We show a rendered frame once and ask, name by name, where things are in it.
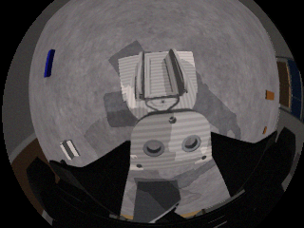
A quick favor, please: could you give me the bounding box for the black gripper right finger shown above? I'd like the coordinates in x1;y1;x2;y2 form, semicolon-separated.
210;130;277;198

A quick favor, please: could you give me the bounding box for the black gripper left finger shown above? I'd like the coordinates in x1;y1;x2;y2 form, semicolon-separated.
49;141;130;217

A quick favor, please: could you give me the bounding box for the brown flat rectangular plate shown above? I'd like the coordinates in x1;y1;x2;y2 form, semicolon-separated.
266;90;275;100

